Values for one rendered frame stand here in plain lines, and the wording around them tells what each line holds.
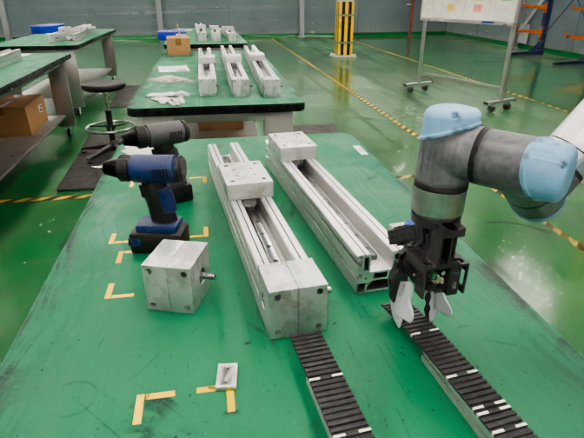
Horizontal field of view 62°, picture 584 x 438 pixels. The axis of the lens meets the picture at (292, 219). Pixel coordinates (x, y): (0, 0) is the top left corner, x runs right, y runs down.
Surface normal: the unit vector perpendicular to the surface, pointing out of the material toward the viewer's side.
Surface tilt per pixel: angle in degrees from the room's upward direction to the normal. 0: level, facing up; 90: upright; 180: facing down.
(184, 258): 0
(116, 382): 0
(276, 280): 0
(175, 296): 90
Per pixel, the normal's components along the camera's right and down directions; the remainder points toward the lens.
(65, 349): 0.00, -0.90
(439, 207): -0.19, 0.42
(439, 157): -0.62, 0.37
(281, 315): 0.26, 0.41
